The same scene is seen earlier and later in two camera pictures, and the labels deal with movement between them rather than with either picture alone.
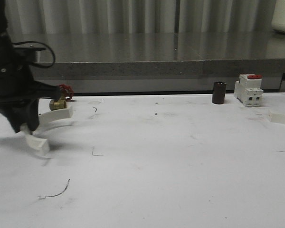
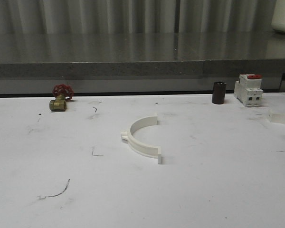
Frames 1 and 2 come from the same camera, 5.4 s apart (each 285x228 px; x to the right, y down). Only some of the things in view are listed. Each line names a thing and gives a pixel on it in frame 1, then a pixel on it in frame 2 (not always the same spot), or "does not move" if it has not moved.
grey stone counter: [163, 62] does not move
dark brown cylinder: [218, 92] does not move
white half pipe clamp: [38, 143] -> [150, 151]
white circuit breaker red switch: [248, 89] does not move
